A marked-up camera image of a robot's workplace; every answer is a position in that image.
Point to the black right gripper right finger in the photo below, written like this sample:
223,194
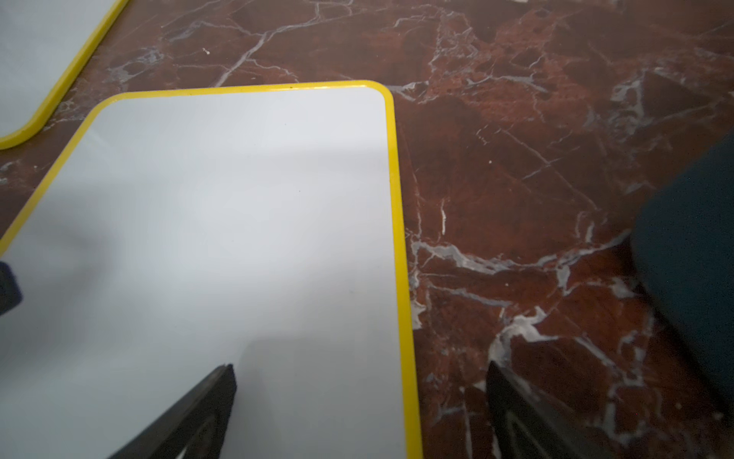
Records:
528,427

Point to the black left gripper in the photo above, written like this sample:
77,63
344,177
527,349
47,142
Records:
10,294

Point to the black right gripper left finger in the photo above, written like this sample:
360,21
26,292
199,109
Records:
194,427

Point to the yellow framed whiteboard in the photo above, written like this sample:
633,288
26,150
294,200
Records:
44,46
259,227

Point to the dark teal storage tray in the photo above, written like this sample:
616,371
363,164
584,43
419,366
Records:
682,247

